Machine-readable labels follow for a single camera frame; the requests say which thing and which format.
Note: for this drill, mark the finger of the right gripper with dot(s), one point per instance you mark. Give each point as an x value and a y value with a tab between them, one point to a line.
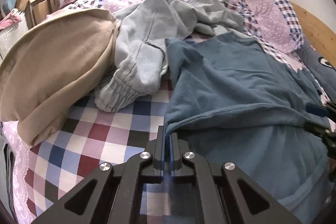
322	111
325	134

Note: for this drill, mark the wooden headboard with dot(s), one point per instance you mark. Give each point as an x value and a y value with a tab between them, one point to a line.
319	34

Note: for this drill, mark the beige khaki garment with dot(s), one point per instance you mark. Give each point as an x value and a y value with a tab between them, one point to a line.
54	65

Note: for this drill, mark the cardboard boxes pile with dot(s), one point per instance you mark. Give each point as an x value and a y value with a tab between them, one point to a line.
36	11

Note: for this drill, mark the blue grey plush pillow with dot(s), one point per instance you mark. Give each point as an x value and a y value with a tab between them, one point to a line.
322	69

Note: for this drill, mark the purple polka dot pillow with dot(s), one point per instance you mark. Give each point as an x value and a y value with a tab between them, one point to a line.
278	23

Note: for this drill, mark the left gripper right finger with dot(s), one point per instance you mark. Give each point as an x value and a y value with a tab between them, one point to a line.
223	192

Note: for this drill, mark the teal blue shirt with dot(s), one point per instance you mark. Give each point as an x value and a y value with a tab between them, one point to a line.
233	102

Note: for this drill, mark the light blue elastic-cuff garment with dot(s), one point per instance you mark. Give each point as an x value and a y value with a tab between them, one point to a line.
139	53

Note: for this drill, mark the plaid checkered bed sheet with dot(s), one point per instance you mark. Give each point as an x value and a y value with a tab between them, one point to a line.
44	173

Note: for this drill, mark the grey green sweatshirt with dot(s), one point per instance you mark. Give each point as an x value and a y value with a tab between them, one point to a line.
204	11

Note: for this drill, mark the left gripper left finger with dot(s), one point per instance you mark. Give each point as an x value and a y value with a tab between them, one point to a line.
111	193

